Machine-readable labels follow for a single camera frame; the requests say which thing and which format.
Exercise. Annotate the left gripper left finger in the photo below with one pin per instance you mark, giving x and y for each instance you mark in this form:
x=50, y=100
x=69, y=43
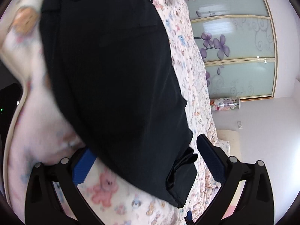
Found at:
x=52, y=195

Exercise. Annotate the black pants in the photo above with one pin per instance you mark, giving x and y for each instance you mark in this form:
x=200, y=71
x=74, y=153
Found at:
x=109, y=64

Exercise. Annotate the teddy bear print bedspread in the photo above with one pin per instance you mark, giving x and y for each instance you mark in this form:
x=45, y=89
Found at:
x=39, y=133

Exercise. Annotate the white shelf with plush toys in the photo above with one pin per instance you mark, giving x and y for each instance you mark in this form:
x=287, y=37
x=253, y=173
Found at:
x=225, y=104

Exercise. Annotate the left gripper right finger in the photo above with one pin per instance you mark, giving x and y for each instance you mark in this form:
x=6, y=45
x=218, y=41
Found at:
x=245, y=196

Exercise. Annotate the floral glass sliding wardrobe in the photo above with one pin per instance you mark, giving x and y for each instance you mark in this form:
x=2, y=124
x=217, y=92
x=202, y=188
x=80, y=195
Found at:
x=237, y=42

